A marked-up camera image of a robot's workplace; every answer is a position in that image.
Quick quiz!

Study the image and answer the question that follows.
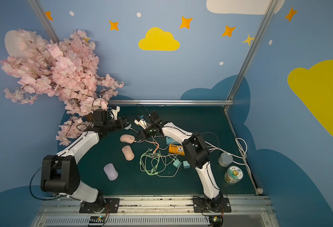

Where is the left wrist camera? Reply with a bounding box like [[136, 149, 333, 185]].
[[110, 105, 120, 120]]

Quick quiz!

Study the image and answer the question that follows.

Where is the pink wireless mouse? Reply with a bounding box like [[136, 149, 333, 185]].
[[122, 145, 135, 161], [120, 134, 135, 144]]

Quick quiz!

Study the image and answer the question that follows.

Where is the teal charger with green cable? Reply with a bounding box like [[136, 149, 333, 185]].
[[173, 159, 182, 169]]

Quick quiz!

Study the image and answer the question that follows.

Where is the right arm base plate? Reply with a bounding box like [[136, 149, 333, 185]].
[[192, 196, 232, 214]]

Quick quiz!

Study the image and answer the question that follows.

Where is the teal power strip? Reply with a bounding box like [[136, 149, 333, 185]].
[[166, 137, 179, 145]]

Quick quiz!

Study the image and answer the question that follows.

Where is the lilac wireless mouse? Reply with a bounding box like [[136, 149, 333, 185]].
[[104, 163, 119, 181]]

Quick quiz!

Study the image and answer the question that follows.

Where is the pink charging cable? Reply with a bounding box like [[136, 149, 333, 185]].
[[129, 127, 170, 154]]

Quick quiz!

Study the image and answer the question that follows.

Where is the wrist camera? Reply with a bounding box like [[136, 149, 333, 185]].
[[134, 116, 149, 129], [110, 105, 120, 120]]

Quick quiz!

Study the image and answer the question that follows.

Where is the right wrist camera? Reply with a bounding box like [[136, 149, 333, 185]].
[[134, 116, 149, 129]]

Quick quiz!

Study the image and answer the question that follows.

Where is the pink cherry blossom tree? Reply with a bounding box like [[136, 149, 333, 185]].
[[1, 29, 124, 146]]

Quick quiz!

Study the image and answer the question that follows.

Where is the aluminium frame rail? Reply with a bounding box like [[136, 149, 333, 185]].
[[109, 100, 234, 106]]

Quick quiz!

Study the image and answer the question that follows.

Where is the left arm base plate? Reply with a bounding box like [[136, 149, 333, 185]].
[[79, 198, 120, 214]]

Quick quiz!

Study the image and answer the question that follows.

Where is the pale green wireless mouse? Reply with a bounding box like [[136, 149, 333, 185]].
[[124, 124, 132, 130]]

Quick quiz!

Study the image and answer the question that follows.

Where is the orange power strip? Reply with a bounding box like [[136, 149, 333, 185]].
[[168, 144, 185, 156]]

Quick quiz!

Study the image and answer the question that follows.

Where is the green charging cable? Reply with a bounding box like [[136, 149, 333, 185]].
[[138, 148, 184, 178]]

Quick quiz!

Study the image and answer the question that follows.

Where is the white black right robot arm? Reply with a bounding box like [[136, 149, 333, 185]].
[[134, 111, 224, 210]]

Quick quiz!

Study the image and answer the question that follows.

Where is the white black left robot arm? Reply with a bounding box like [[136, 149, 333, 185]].
[[40, 106, 131, 204]]

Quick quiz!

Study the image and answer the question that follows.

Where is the silver tin can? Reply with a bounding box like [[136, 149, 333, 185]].
[[218, 152, 233, 167]]

